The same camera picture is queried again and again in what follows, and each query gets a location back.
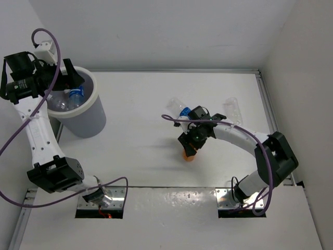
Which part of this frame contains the metal base plate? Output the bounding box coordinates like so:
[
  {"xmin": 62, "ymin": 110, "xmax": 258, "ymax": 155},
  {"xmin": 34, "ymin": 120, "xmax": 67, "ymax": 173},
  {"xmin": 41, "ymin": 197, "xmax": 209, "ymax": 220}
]
[
  {"xmin": 215, "ymin": 187, "xmax": 259, "ymax": 210},
  {"xmin": 77, "ymin": 186, "xmax": 126, "ymax": 210}
]

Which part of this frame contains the clear crushed bottle white cap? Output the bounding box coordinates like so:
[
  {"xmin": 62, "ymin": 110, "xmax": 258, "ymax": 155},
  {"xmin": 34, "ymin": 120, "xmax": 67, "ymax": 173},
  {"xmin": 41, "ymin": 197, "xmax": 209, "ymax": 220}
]
[{"xmin": 223, "ymin": 97, "xmax": 243, "ymax": 125}]

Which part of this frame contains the orange juice bottle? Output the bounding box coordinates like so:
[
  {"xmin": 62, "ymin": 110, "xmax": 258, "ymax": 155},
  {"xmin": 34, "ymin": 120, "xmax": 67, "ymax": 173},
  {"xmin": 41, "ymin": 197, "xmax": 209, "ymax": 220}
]
[{"xmin": 182, "ymin": 150, "xmax": 196, "ymax": 162}]

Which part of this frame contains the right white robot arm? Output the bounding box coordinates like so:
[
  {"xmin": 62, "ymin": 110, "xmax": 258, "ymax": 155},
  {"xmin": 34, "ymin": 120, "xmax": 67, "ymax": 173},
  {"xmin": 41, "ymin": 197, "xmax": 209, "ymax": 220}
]
[{"xmin": 175, "ymin": 106, "xmax": 299, "ymax": 204}]

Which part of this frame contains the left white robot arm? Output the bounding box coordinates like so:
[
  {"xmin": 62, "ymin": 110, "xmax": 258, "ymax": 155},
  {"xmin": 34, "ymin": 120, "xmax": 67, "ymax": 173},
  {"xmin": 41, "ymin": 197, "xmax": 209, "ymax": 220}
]
[{"xmin": 1, "ymin": 52, "xmax": 112, "ymax": 207}]

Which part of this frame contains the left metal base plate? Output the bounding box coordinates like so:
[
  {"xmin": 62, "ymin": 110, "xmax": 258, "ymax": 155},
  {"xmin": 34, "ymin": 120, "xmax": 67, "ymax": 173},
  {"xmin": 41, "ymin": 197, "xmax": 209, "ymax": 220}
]
[{"xmin": 77, "ymin": 186, "xmax": 126, "ymax": 210}]

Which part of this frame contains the blue label water bottle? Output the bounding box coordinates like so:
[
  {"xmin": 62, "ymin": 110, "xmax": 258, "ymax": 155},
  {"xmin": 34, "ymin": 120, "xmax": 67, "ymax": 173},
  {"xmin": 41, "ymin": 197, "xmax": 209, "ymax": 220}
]
[
  {"xmin": 68, "ymin": 86, "xmax": 84, "ymax": 110},
  {"xmin": 166, "ymin": 97, "xmax": 191, "ymax": 118}
]

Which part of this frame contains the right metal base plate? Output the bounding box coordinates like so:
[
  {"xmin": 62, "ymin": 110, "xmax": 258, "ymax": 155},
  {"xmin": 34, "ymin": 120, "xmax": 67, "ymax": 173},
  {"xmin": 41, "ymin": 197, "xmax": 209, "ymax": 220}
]
[{"xmin": 215, "ymin": 187, "xmax": 259, "ymax": 210}]

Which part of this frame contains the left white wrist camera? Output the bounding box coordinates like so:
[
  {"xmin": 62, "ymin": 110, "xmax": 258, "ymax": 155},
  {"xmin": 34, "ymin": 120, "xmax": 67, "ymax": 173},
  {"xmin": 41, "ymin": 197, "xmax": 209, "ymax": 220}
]
[{"xmin": 34, "ymin": 40, "xmax": 57, "ymax": 65}]

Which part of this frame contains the apple juice labelled clear bottle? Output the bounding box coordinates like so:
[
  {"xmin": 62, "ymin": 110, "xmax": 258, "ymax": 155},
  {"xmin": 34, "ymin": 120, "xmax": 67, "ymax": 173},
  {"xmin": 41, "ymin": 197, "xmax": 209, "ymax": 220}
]
[{"xmin": 47, "ymin": 95, "xmax": 69, "ymax": 112}]

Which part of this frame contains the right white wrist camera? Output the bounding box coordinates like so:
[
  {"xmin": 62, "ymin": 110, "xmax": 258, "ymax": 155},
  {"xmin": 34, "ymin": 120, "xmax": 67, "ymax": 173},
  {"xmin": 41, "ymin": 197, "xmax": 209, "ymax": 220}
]
[{"xmin": 174, "ymin": 116, "xmax": 196, "ymax": 134}]

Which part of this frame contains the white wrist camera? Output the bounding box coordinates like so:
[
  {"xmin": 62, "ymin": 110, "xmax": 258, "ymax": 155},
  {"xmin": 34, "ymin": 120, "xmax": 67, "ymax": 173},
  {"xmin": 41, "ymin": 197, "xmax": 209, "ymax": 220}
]
[
  {"xmin": 174, "ymin": 116, "xmax": 196, "ymax": 134},
  {"xmin": 34, "ymin": 40, "xmax": 57, "ymax": 65}
]

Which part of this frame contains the white round plastic bin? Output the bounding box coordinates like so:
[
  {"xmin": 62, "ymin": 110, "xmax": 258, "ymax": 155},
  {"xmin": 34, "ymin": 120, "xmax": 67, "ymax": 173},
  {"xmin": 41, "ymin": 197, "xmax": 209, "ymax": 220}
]
[{"xmin": 48, "ymin": 66, "xmax": 107, "ymax": 138}]

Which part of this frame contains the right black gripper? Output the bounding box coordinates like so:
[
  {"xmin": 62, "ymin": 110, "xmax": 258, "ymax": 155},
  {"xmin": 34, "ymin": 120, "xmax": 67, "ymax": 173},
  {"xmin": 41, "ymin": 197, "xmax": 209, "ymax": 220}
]
[{"xmin": 178, "ymin": 124, "xmax": 207, "ymax": 156}]

